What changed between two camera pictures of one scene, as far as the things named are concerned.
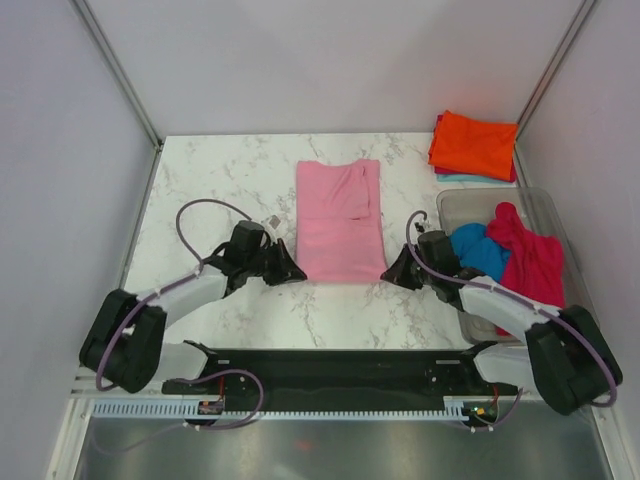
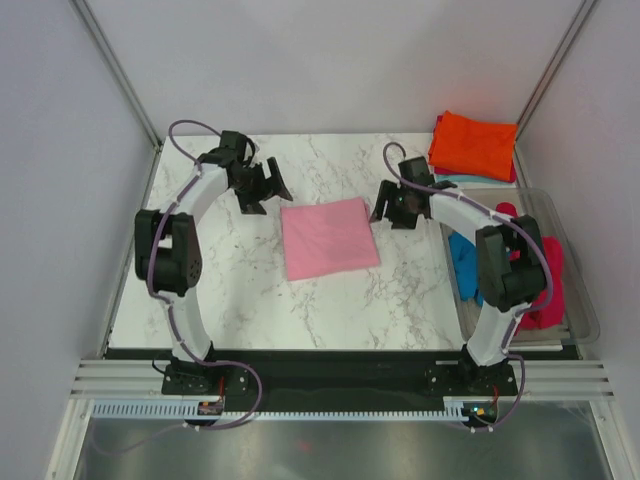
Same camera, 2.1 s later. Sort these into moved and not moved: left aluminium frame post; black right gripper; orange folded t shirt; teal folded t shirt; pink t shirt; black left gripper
Moved: pink t shirt; black left gripper; black right gripper
Not moved: teal folded t shirt; left aluminium frame post; orange folded t shirt
